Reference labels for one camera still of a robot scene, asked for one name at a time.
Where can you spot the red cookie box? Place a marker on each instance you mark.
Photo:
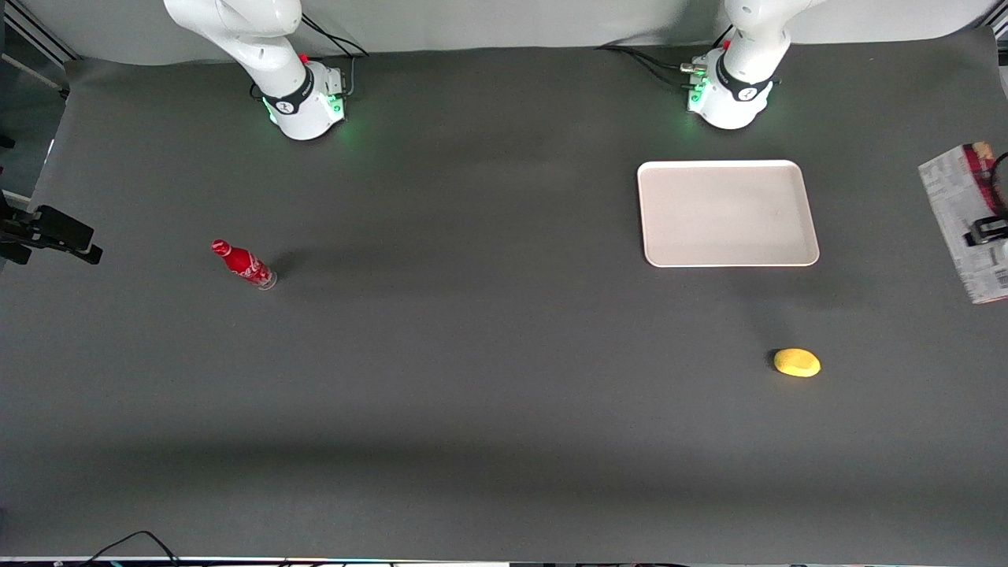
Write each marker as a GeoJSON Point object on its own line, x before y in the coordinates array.
{"type": "Point", "coordinates": [957, 201]}

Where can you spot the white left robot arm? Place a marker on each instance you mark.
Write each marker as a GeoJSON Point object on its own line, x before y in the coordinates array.
{"type": "Point", "coordinates": [732, 98]}

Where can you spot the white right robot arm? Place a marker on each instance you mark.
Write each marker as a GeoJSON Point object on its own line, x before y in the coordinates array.
{"type": "Point", "coordinates": [303, 110]}

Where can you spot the white rectangular tray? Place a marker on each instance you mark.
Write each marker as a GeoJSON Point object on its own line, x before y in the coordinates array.
{"type": "Point", "coordinates": [724, 213]}

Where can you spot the red cola bottle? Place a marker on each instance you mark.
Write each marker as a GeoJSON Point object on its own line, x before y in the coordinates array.
{"type": "Point", "coordinates": [244, 265]}

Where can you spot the yellow lemon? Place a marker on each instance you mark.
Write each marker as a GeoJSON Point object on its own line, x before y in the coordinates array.
{"type": "Point", "coordinates": [797, 363]}

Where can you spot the dark grey table mat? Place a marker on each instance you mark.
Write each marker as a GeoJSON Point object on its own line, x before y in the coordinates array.
{"type": "Point", "coordinates": [472, 394]}

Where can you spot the light grey backdrop sheet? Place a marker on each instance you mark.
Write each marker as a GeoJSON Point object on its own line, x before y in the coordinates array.
{"type": "Point", "coordinates": [512, 24]}

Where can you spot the aluminium frame profile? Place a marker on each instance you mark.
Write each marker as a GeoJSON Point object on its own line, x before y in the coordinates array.
{"type": "Point", "coordinates": [39, 35]}

